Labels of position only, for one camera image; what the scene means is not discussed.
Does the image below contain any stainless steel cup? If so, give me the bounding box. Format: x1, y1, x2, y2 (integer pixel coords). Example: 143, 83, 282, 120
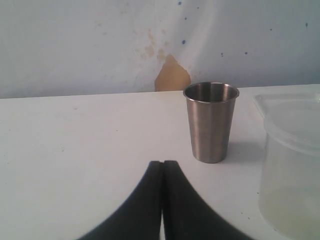
183, 82, 240, 164

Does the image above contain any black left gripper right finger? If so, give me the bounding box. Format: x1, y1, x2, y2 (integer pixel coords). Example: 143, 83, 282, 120
162, 160, 245, 240

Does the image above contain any translucent plastic deli container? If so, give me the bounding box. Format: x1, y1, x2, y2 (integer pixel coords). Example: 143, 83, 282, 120
258, 101, 320, 240

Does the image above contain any white rectangular tray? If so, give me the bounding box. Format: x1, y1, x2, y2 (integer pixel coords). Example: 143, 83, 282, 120
253, 92, 320, 118

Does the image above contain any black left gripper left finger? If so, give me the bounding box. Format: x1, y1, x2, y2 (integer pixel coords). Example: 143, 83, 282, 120
80, 161, 164, 240

